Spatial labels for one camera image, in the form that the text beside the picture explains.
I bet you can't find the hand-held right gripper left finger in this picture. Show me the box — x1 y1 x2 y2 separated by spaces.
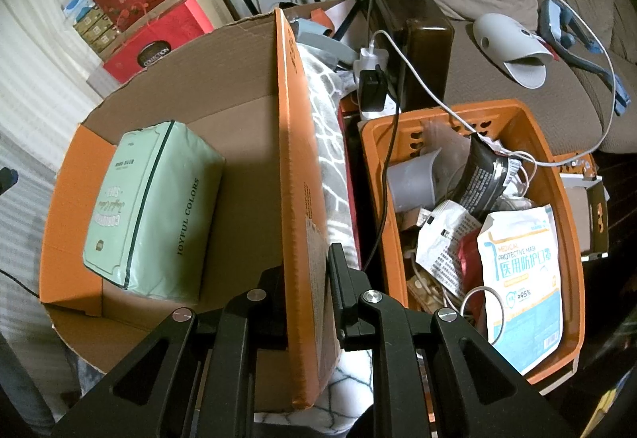
50 266 290 438

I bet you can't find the blue white tissue pack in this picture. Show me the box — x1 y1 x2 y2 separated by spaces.
62 0 93 20

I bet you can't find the black cable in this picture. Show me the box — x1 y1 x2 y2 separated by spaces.
360 104 400 270

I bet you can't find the white charger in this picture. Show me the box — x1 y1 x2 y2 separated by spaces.
359 47 392 71

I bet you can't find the grey blue neck massager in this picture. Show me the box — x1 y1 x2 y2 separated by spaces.
539 0 637 118

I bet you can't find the gold box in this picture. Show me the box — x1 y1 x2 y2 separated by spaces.
80 22 114 45
90 31 121 55
72 18 103 37

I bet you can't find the black charger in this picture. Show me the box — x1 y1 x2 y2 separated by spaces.
359 67 388 113

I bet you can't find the red foil packet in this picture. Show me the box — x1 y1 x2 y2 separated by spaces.
455 231 486 319

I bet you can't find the white blue face mask packet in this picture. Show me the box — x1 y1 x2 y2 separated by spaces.
477 204 564 360

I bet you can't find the orange plastic basket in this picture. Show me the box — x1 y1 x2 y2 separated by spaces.
359 98 586 387

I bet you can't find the white printed leaflet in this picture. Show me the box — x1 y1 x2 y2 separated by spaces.
415 199 485 300

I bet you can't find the white cable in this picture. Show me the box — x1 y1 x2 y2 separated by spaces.
367 0 621 170

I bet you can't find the white grey massager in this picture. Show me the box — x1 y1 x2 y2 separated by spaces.
472 12 554 90

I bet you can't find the white curtain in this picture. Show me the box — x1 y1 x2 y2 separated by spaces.
0 0 106 180

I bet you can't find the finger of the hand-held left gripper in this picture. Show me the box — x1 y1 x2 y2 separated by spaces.
0 166 20 196

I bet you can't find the brown sofa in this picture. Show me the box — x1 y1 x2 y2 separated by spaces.
343 0 637 156

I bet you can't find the small orange white box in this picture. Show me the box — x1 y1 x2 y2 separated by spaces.
557 153 611 260

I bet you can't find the orange cardboard box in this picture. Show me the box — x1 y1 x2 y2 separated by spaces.
39 7 365 412

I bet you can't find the black foil packet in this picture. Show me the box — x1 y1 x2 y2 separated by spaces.
455 134 524 221

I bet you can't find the grey white patterned blanket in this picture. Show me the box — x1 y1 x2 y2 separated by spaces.
254 42 375 435

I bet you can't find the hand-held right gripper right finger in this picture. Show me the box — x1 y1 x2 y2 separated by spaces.
326 243 563 438

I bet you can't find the grey plastic cup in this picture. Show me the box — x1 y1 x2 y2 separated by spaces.
385 147 445 213

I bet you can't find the green tissue pack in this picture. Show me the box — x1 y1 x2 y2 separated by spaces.
82 119 226 304

